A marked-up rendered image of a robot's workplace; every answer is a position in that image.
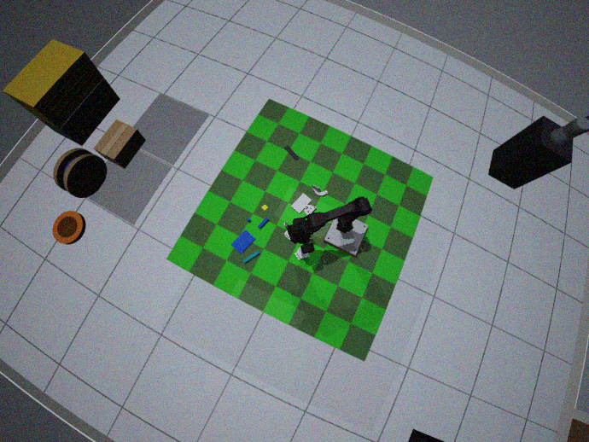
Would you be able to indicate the teal rectangular bar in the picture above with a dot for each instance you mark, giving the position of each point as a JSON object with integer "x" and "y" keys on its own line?
{"x": 251, "y": 256}

